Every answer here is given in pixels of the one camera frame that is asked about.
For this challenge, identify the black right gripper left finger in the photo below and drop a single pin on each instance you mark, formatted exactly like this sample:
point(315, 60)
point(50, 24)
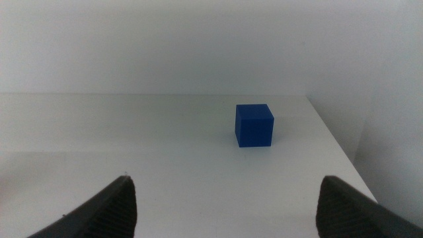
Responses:
point(105, 215)

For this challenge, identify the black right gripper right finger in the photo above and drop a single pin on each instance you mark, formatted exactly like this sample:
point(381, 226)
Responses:
point(350, 215)

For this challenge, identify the blue cube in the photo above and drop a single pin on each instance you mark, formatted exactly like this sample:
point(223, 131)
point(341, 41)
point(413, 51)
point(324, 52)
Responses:
point(254, 127)

